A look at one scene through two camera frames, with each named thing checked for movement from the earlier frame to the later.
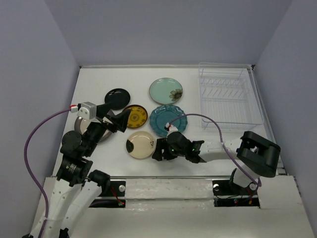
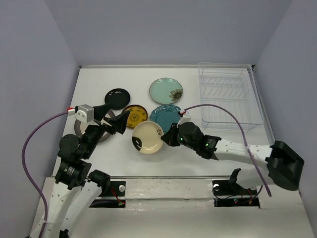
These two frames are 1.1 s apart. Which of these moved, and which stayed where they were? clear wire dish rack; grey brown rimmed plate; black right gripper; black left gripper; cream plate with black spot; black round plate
Moved: black right gripper; cream plate with black spot
Stayed: clear wire dish rack; grey brown rimmed plate; black round plate; black left gripper
